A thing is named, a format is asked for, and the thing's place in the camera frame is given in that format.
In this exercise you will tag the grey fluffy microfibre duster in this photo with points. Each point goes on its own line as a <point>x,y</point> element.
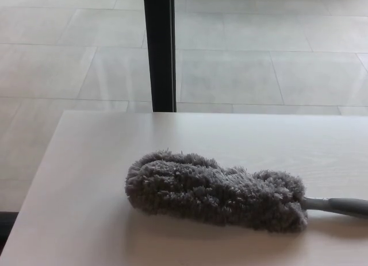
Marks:
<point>207,191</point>

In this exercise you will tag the black vertical frame post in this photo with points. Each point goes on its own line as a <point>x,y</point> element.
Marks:
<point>160,47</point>

